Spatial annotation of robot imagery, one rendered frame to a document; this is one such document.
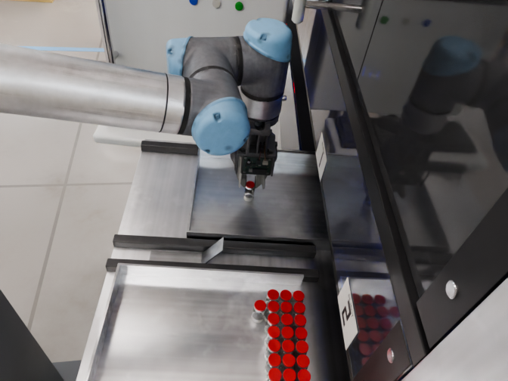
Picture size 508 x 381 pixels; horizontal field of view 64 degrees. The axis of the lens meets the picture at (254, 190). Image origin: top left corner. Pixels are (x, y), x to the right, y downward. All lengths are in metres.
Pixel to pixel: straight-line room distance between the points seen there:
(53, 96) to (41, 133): 2.11
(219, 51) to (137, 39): 0.67
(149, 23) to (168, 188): 0.51
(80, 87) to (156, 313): 0.42
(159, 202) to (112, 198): 1.24
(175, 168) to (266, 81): 0.40
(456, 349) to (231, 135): 0.33
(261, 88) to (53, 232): 1.56
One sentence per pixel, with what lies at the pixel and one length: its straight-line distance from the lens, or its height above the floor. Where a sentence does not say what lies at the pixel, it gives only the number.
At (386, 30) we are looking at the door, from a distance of 0.61.
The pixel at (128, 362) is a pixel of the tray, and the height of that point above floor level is 0.88.
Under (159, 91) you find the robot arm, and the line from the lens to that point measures 0.51.
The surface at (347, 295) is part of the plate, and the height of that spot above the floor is 1.04.
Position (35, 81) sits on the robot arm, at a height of 1.31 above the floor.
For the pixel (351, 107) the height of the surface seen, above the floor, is 1.20.
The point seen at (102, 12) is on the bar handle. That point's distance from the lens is 1.21.
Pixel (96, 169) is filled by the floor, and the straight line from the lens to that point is 2.31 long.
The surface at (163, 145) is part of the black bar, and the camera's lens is 1.02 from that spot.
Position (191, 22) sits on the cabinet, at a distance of 1.22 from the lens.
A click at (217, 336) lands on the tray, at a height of 0.88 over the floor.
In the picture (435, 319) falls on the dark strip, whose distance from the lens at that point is 0.41.
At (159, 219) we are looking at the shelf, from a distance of 0.89.
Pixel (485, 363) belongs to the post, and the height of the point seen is 1.29.
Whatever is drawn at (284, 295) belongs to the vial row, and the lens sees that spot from 0.74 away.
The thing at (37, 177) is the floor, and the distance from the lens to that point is 2.35.
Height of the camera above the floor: 1.56
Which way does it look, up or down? 47 degrees down
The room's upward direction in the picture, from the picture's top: 8 degrees clockwise
